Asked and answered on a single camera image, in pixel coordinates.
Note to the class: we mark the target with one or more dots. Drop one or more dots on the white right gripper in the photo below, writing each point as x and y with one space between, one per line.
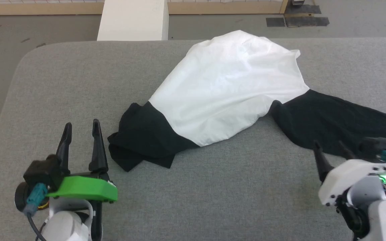
347 180

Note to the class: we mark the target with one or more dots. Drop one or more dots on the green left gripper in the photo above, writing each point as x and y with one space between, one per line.
82 189

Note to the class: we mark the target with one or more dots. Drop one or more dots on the white and black shirt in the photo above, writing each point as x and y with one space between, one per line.
230 83

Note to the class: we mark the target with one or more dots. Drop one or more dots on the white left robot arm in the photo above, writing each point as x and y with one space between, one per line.
65 224

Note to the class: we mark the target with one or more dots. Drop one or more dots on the white rectangular box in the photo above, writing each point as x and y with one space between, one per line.
132 20

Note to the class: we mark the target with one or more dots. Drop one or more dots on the long dark floor tape strip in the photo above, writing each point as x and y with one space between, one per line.
307 21

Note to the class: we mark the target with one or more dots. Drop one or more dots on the short dark floor tape strip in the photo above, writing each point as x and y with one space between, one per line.
275 22

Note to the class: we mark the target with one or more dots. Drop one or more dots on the grey metal panel support foot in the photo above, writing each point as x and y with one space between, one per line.
302 8

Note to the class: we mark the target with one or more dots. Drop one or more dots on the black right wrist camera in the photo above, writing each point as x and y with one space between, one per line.
375 145

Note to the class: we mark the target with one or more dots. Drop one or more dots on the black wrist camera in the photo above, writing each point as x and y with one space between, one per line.
375 145
44 170

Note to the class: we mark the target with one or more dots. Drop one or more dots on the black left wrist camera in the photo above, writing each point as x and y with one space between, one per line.
44 170

